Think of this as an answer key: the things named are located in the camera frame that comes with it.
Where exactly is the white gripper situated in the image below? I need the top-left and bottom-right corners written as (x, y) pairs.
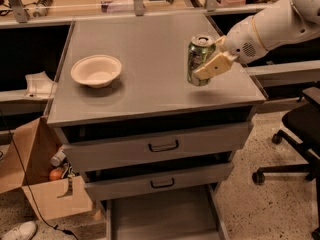
top-left (192, 16), bottom-right (268, 80)

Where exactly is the green soda can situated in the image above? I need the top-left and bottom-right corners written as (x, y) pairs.
top-left (187, 34), bottom-right (216, 86)

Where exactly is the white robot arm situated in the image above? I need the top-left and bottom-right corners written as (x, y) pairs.
top-left (190, 0), bottom-right (320, 85)

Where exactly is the grey top drawer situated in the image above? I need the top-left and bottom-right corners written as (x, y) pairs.
top-left (62, 122), bottom-right (253, 172)

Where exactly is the grey drawer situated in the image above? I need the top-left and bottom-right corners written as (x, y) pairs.
top-left (62, 122), bottom-right (253, 172)
top-left (84, 162), bottom-right (234, 200)
top-left (106, 184), bottom-right (230, 240)

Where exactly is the grey drawer cabinet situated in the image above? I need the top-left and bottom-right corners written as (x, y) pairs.
top-left (46, 11), bottom-right (267, 240)

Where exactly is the grey bottom drawer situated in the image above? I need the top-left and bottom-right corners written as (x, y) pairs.
top-left (106, 184), bottom-right (230, 240)

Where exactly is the grey middle drawer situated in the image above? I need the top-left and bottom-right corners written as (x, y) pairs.
top-left (84, 162), bottom-right (234, 200)

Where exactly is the black office chair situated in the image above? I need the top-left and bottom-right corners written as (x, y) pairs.
top-left (252, 86), bottom-right (320, 240)

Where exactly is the white paper bowl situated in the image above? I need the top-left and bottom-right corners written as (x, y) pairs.
top-left (70, 55), bottom-right (122, 88)

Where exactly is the black white handheld tool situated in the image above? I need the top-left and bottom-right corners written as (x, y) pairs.
top-left (33, 0), bottom-right (53, 17)

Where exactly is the white bottle in box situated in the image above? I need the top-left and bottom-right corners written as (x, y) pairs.
top-left (50, 150), bottom-right (66, 167)

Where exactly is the orange fruit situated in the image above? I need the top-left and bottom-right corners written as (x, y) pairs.
top-left (49, 168), bottom-right (63, 181)

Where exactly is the brown cardboard box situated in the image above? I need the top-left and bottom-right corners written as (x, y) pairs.
top-left (0, 118), bottom-right (93, 220)

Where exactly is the white sneaker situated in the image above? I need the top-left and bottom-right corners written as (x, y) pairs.
top-left (0, 221), bottom-right (37, 240)

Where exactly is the white plastic bracket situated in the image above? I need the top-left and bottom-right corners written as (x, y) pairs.
top-left (24, 71), bottom-right (57, 100)

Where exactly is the black floor cable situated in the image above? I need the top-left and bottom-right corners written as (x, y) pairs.
top-left (0, 110), bottom-right (80, 240)

